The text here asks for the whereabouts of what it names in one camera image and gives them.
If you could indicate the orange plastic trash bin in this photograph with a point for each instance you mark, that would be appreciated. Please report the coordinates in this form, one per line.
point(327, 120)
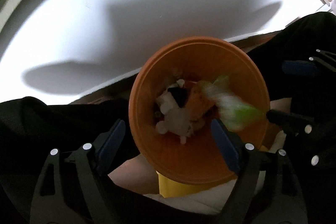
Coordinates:
point(194, 60)

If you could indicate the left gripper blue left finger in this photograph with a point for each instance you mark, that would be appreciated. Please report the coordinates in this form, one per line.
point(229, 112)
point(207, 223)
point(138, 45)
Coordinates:
point(112, 142)

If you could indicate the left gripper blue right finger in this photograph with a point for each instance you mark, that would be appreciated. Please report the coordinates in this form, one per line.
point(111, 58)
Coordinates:
point(223, 140)

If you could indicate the white bed frame side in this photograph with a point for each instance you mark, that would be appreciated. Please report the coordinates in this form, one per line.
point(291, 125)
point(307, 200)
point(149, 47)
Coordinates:
point(62, 50)

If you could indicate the yellow plastic object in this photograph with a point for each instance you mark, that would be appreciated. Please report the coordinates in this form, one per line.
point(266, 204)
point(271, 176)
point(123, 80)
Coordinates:
point(169, 188)

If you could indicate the green snack wrapper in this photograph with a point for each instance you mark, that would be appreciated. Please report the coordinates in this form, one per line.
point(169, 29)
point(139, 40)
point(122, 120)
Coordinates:
point(234, 112)

